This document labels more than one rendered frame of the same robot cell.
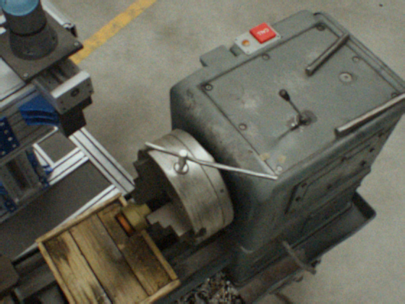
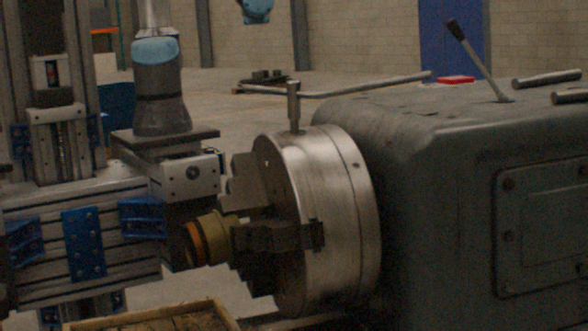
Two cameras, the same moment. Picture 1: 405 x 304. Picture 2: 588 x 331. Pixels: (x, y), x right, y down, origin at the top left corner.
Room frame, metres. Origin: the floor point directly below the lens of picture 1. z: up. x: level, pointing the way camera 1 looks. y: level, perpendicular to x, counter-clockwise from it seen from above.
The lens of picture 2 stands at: (-0.42, -0.30, 1.43)
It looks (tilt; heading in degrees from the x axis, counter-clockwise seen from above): 12 degrees down; 19
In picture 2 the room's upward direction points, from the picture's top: 4 degrees counter-clockwise
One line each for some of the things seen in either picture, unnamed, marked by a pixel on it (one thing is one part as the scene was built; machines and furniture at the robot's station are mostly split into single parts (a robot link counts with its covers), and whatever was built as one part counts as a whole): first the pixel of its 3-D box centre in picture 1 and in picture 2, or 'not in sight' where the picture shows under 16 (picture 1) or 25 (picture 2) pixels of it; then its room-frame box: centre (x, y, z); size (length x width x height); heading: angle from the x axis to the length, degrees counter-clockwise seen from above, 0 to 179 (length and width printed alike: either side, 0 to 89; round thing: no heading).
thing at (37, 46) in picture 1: (30, 31); (161, 111); (1.13, 0.56, 1.21); 0.15 x 0.15 x 0.10
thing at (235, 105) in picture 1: (283, 124); (494, 194); (0.92, -0.25, 1.06); 0.59 x 0.48 x 0.39; 127
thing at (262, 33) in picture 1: (262, 34); (455, 82); (1.12, -0.16, 1.26); 0.06 x 0.06 x 0.02; 37
